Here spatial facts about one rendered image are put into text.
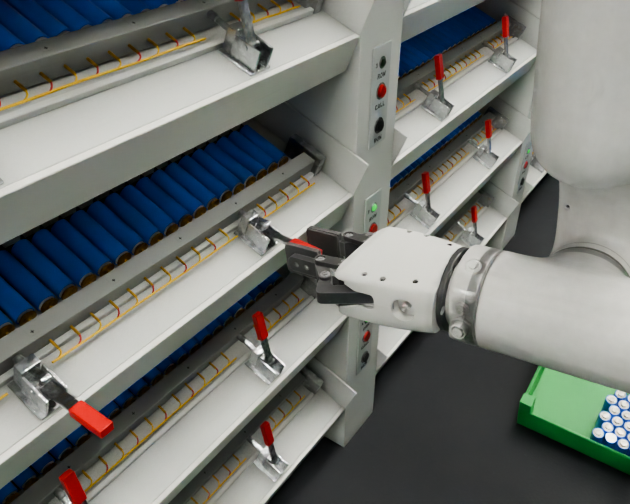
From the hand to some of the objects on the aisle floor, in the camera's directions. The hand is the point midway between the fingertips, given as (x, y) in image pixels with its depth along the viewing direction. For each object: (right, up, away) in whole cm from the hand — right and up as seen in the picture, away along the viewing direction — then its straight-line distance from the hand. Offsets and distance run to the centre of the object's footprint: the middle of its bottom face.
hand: (315, 252), depth 63 cm
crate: (+51, -22, +48) cm, 74 cm away
